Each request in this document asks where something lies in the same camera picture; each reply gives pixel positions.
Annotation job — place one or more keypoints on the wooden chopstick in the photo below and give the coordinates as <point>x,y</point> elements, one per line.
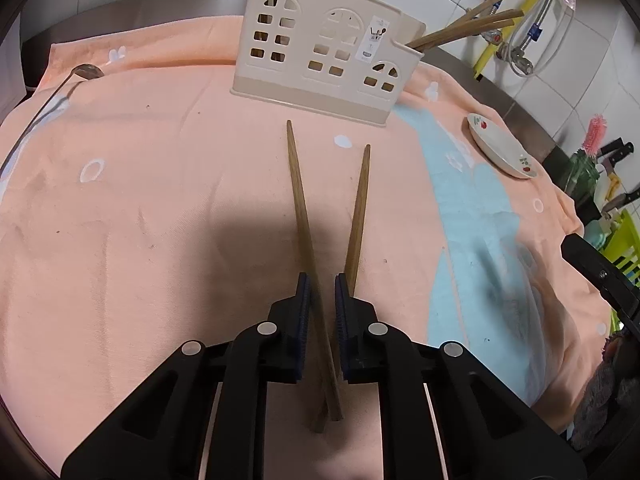
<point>356,230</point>
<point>464,31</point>
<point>504,15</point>
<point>469,14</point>
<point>330,408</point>

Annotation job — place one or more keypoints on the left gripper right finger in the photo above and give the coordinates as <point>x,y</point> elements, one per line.
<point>372,352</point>

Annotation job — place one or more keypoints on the pink bottle brush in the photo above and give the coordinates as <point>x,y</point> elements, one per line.
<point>595,134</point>

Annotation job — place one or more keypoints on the beige plastic utensil holder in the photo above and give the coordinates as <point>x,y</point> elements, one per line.
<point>345,58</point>

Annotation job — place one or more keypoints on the peach printed towel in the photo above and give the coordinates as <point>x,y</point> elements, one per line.
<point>146,205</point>

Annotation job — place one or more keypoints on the green glass bottle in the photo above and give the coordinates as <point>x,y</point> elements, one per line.
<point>582,176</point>

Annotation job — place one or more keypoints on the black handled knife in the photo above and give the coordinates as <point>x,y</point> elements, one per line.
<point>614,152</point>

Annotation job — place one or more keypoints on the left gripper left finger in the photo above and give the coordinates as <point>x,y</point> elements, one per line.
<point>270,351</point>

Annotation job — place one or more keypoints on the white floral ceramic dish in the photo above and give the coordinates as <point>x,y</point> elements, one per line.
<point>501,148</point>

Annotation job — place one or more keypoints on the grey knitted sleeve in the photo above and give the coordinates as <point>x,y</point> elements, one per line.
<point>609,409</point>

